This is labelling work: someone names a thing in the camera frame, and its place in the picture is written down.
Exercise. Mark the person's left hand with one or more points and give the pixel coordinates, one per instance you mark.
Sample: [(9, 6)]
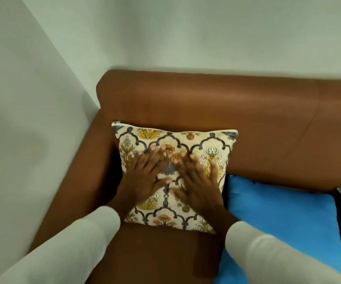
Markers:
[(138, 186)]

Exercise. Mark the person's right hand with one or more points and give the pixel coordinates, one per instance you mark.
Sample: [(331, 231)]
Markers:
[(201, 195)]

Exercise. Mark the person's left little finger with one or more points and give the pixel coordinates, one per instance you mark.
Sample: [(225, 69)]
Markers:
[(135, 162)]

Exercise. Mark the person's right thumb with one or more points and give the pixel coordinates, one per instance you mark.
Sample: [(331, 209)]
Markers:
[(179, 196)]

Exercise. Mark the person's right middle finger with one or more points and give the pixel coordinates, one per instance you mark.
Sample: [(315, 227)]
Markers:
[(189, 165)]

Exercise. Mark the person's left thumb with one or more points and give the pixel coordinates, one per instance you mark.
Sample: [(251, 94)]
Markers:
[(162, 185)]

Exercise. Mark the person's right little finger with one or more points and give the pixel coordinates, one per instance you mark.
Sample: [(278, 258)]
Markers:
[(214, 173)]

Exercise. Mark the person's left middle finger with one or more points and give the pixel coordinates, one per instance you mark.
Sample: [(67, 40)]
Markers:
[(156, 161)]

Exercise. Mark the floral patterned cream cushion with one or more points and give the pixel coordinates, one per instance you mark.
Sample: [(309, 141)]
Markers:
[(146, 137)]

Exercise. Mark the person's right forearm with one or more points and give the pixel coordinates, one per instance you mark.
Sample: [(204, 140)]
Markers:
[(265, 254)]

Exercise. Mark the person's left forearm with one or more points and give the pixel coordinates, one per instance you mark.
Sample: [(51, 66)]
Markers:
[(67, 248)]

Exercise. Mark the brown leather sofa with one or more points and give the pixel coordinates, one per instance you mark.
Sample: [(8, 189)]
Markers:
[(271, 130)]

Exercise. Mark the blue cushion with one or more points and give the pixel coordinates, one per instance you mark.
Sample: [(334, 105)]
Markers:
[(280, 215)]

